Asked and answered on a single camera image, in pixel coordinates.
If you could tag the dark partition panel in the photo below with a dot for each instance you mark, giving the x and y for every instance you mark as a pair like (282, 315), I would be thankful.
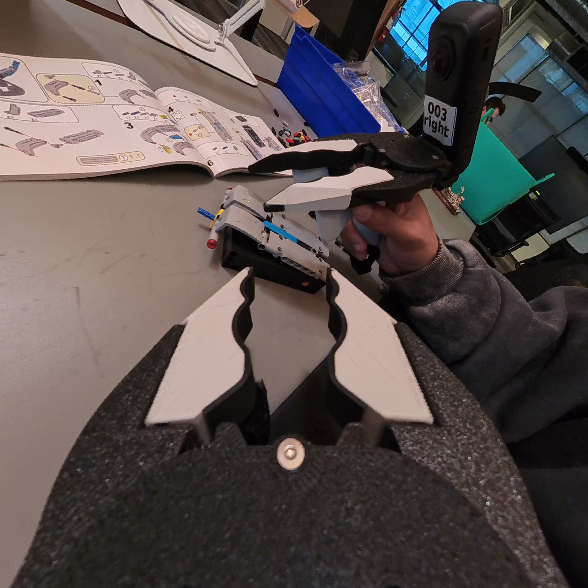
(353, 23)

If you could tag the pile of brick pieces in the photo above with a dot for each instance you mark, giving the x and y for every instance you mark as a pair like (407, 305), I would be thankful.
(294, 135)

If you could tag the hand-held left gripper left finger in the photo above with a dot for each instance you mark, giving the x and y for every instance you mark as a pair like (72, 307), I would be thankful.
(202, 363)

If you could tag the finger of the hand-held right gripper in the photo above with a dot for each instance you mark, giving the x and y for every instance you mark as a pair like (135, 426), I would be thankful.
(321, 149)
(330, 188)

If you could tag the window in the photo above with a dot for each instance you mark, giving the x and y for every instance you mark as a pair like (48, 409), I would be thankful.
(413, 27)

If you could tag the person's right hand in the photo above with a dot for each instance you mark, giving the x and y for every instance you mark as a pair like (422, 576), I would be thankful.
(404, 239)

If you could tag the open instruction booklet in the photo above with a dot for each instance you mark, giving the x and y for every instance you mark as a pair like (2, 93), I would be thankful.
(92, 119)

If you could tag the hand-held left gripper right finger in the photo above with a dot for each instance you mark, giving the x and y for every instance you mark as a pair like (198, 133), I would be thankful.
(376, 367)

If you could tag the teal board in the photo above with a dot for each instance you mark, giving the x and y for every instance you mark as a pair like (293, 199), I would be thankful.
(496, 183)

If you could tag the person's right forearm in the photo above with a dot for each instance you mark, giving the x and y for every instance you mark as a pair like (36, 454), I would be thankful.
(496, 330)

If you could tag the blue plastic bin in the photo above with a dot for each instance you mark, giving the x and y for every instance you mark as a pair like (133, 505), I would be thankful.
(321, 87)

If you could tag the grey brick robot chassis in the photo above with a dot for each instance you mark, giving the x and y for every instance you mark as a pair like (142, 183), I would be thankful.
(271, 257)

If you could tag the clear plastic bags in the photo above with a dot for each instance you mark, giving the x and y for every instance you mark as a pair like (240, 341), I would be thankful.
(367, 92)

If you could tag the grey desk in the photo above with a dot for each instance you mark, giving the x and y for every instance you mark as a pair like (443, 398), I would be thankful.
(92, 275)
(92, 11)

